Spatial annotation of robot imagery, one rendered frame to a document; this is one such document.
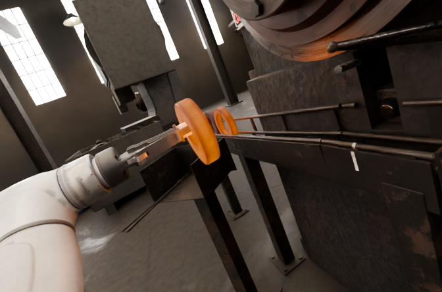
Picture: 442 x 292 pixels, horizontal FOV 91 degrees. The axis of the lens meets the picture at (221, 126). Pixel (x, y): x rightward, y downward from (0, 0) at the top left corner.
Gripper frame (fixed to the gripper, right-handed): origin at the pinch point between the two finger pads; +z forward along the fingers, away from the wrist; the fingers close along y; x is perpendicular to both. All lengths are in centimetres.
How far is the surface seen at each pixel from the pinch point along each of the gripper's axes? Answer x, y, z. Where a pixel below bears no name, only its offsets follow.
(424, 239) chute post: -29.2, 28.6, 19.7
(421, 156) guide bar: -14.4, 30.2, 21.3
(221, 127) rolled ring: -16, -58, 25
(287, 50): 6.4, 10.9, 22.4
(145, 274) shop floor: -81, -88, -49
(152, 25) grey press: 100, -244, 61
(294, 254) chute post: -85, -34, 25
